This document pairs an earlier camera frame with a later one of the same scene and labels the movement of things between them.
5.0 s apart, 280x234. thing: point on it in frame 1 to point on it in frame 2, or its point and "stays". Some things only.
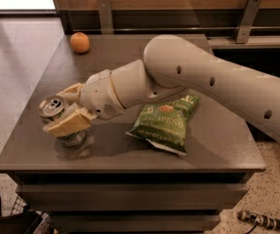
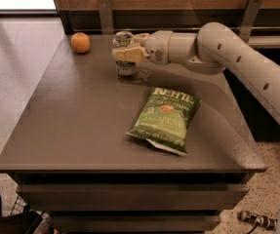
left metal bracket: (105, 18) stays
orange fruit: (80, 42) stays
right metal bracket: (251, 8) stays
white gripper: (98, 95) to (157, 47)
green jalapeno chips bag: (165, 124) stays
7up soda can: (51, 108) to (124, 39)
